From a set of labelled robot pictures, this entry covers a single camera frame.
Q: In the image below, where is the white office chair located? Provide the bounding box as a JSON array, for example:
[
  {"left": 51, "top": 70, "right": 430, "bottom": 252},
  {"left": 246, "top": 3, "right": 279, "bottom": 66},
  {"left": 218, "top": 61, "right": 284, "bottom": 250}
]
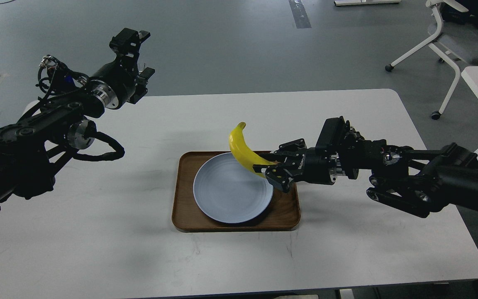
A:
[{"left": 385, "top": 0, "right": 478, "bottom": 120}]

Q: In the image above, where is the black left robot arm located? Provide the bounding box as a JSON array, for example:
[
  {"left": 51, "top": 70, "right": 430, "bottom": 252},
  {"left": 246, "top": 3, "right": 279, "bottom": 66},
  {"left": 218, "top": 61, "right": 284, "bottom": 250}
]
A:
[{"left": 0, "top": 28, "right": 154, "bottom": 203}]

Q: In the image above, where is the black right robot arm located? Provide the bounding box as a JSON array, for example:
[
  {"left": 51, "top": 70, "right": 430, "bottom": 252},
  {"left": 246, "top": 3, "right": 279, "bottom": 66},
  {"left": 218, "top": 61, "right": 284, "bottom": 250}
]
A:
[{"left": 254, "top": 117, "right": 478, "bottom": 218}]

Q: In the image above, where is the light blue plate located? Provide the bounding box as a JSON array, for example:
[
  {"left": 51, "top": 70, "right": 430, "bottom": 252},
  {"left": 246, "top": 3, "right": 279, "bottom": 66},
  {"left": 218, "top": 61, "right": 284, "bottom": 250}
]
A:
[{"left": 192, "top": 152, "right": 274, "bottom": 224}]

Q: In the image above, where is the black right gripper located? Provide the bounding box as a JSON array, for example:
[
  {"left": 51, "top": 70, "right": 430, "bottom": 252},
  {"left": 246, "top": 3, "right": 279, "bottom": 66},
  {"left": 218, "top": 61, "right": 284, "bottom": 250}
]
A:
[{"left": 253, "top": 139, "right": 338, "bottom": 193}]

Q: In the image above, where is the brown wooden tray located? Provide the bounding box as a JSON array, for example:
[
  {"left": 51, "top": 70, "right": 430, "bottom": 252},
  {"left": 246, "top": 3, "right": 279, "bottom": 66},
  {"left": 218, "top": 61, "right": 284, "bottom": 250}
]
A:
[{"left": 171, "top": 151, "right": 301, "bottom": 233}]

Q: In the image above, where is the yellow banana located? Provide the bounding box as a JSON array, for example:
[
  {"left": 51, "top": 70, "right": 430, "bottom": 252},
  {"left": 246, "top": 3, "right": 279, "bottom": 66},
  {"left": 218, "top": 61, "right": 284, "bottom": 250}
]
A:
[{"left": 228, "top": 122, "right": 276, "bottom": 178}]

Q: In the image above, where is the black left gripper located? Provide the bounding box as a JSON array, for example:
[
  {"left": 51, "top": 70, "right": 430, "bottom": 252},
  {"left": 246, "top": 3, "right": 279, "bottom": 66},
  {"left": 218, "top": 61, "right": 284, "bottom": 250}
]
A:
[{"left": 88, "top": 28, "right": 155, "bottom": 110}]

